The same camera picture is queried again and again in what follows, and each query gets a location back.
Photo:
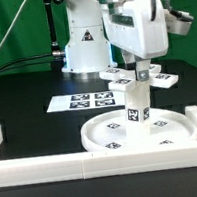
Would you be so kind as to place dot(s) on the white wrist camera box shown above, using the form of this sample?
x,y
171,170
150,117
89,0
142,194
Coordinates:
x,y
179,22

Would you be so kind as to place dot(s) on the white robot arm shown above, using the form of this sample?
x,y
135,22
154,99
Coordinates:
x,y
88,50

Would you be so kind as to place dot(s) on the white U-shaped frame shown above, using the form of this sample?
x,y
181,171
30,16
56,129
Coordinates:
x,y
160,155

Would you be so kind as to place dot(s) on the white sheet with markers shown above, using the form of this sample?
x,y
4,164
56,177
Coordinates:
x,y
85,101

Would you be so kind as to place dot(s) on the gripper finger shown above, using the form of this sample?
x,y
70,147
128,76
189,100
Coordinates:
x,y
126,57
142,69

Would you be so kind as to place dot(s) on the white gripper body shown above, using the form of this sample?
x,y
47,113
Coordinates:
x,y
138,27

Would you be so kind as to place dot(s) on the white round table top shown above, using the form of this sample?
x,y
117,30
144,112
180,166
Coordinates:
x,y
108,131

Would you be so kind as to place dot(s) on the white cross-shaped table base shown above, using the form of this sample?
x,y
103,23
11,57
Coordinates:
x,y
127,80

